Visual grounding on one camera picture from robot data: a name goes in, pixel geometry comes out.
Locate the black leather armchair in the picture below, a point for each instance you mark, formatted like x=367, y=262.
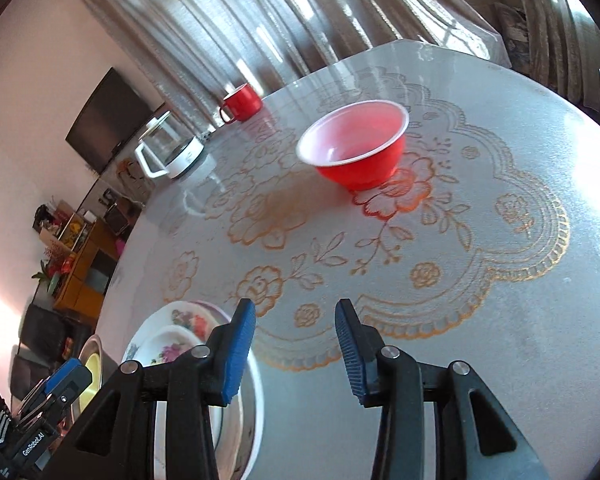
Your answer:
x=52, y=336

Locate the orange wooden desk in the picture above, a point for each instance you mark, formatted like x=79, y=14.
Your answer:
x=82, y=291

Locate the black wall television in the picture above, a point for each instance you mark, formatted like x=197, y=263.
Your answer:
x=113, y=113

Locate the yellow plastic bowl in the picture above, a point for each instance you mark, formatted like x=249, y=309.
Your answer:
x=91, y=377

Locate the white glass electric kettle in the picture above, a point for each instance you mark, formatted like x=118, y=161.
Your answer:
x=166, y=148

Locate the purple rimmed floral plate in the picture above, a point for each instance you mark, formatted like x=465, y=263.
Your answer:
x=212, y=311

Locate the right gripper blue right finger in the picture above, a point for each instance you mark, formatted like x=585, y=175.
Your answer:
x=360, y=345

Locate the red plastic bowl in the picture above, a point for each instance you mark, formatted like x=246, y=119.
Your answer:
x=357, y=146

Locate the wooden shelf with items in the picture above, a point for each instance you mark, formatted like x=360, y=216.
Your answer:
x=61, y=228

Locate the red ceramic mug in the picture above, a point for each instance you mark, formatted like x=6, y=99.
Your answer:
x=240, y=105

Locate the large stainless steel basin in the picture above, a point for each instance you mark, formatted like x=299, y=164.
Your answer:
x=92, y=345

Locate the small white rose plate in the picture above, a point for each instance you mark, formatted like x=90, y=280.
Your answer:
x=165, y=345

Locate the beige window curtain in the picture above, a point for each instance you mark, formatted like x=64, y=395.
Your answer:
x=193, y=51

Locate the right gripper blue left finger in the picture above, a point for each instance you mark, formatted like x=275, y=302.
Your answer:
x=230, y=345

